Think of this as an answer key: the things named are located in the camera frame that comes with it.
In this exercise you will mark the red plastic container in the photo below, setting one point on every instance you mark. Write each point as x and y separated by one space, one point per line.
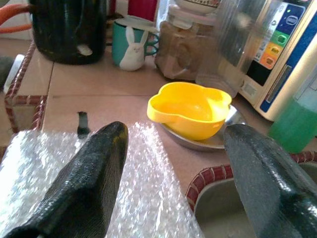
142 10

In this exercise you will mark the white plastic object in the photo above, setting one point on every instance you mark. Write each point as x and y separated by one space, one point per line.
13 72

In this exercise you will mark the yellow plastic bowl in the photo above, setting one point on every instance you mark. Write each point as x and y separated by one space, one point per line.
188 124

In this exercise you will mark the clear jar brown contents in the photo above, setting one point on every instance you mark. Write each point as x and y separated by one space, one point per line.
178 54

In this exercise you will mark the teal bunny mug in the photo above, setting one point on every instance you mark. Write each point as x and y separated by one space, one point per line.
121 42

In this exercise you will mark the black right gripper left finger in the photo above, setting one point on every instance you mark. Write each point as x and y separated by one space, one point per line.
84 188

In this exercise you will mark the round steel plate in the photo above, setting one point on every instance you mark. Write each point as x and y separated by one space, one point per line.
198 145

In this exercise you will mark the clear bubble wrap sheet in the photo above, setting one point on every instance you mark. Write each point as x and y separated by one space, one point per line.
148 186

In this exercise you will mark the large black pot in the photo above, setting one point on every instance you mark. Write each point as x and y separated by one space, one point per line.
62 32

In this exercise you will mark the beige water ionizer appliance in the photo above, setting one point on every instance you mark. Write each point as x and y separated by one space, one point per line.
272 49

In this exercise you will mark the patterned ceramic bowl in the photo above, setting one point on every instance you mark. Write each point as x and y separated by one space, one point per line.
198 7

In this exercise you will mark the stainless steel sink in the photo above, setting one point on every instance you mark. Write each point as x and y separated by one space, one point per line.
218 210

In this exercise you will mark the dish soap bottle green liquid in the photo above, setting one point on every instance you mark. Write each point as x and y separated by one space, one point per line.
294 124

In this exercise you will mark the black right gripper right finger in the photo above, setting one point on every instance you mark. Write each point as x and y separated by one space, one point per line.
270 188

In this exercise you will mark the clear pitcher orange lid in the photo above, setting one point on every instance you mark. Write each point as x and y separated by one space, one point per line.
230 49

